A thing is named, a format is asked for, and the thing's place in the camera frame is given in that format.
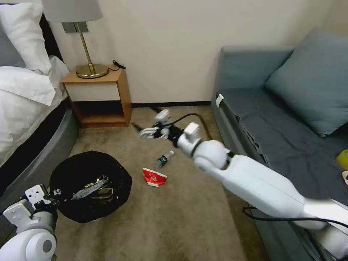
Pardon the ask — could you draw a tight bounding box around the blue-grey sofa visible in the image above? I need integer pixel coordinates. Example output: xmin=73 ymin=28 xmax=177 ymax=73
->
xmin=211 ymin=45 xmax=348 ymax=261

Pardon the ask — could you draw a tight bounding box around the white duvet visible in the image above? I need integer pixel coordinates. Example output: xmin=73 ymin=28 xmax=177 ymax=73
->
xmin=0 ymin=55 xmax=70 ymax=167

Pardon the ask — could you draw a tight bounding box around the crumpled gold wrapper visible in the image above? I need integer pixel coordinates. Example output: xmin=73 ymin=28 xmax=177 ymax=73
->
xmin=94 ymin=186 xmax=116 ymax=203

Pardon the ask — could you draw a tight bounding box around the grey pillow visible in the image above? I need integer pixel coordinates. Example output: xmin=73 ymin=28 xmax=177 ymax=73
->
xmin=0 ymin=27 xmax=25 ymax=67

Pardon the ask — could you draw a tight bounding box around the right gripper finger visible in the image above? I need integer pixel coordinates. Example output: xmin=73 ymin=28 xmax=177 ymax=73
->
xmin=131 ymin=123 xmax=161 ymax=138
xmin=149 ymin=106 xmax=170 ymax=126

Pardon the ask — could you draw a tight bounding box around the black headboard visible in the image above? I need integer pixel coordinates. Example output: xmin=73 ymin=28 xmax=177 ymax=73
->
xmin=39 ymin=13 xmax=65 ymax=63

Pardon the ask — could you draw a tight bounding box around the brass table lamp grey shade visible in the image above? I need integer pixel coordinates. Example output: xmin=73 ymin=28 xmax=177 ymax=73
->
xmin=41 ymin=0 xmax=109 ymax=80

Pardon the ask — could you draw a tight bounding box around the clear plastic bottle green label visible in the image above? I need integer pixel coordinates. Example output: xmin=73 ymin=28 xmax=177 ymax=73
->
xmin=155 ymin=150 xmax=175 ymax=167

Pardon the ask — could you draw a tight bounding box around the blue-grey sofa cushion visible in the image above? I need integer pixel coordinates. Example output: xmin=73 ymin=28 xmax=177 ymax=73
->
xmin=265 ymin=28 xmax=348 ymax=138

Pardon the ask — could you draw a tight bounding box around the crumpled silver wrapper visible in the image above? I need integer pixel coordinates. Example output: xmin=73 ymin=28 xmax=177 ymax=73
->
xmin=71 ymin=175 xmax=110 ymax=201

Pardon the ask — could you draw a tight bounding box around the crushed red paper bowl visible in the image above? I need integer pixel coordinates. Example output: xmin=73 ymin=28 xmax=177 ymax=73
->
xmin=142 ymin=167 xmax=168 ymax=188

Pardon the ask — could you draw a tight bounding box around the white pillow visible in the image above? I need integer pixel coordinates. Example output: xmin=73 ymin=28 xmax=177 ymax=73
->
xmin=0 ymin=3 xmax=53 ymax=74

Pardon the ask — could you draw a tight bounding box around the wooden nightstand white drawer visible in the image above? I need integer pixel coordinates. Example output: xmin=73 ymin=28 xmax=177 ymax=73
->
xmin=62 ymin=65 xmax=133 ymax=129

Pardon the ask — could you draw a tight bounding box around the yellow-green round object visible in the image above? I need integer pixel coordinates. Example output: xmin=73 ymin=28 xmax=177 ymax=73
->
xmin=336 ymin=149 xmax=348 ymax=170

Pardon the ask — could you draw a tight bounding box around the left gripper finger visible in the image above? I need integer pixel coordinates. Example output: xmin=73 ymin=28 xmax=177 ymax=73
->
xmin=48 ymin=188 xmax=73 ymax=203

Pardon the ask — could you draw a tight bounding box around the thin black lamp cord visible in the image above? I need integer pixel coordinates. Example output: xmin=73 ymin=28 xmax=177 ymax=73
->
xmin=108 ymin=59 xmax=127 ymax=73

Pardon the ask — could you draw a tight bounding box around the black trash bin with bag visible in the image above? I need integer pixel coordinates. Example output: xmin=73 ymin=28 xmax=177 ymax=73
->
xmin=50 ymin=152 xmax=133 ymax=224

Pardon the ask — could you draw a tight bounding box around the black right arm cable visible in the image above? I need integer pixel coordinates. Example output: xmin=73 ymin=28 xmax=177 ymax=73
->
xmin=242 ymin=206 xmax=348 ymax=229

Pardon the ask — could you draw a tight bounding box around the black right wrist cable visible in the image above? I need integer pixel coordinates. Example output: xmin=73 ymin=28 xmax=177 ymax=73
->
xmin=163 ymin=113 xmax=216 ymax=142

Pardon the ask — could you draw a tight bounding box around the grey bed base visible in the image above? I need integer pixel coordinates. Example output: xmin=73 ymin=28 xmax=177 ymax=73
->
xmin=0 ymin=107 xmax=80 ymax=207

